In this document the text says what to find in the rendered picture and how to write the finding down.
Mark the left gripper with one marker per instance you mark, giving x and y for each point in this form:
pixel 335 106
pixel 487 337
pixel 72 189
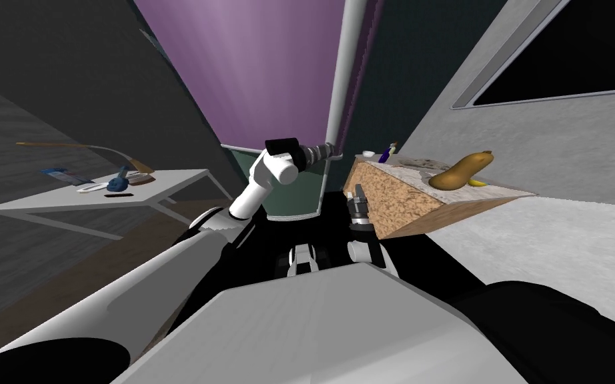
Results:
pixel 321 152

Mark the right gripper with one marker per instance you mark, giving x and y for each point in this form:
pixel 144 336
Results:
pixel 360 201

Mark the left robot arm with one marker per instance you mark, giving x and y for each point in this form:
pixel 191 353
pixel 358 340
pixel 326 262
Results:
pixel 142 288

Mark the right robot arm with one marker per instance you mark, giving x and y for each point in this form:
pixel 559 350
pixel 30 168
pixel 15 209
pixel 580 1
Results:
pixel 547 336

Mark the speckled brown counter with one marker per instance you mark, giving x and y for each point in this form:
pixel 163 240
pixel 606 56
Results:
pixel 393 205

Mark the green container white rim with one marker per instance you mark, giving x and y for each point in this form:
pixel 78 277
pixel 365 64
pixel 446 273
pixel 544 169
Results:
pixel 297 192

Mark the purple bottle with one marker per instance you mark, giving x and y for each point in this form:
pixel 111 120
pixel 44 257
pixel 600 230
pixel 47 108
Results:
pixel 386 154

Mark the white vertical bar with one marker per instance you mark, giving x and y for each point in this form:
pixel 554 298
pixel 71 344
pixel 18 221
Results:
pixel 344 69

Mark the tan butternut squash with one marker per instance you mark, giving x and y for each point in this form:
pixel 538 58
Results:
pixel 459 170

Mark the purple door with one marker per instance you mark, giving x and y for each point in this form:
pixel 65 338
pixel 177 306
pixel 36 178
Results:
pixel 254 69

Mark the yellow banana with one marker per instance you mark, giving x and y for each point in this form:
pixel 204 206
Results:
pixel 478 183

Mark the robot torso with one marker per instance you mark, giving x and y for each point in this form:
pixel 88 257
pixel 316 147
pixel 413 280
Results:
pixel 318 330

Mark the white table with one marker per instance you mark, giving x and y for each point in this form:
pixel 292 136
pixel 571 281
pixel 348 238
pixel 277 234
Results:
pixel 169 184

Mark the dark window grey frame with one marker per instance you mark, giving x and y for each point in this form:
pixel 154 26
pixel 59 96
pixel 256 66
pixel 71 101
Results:
pixel 574 48

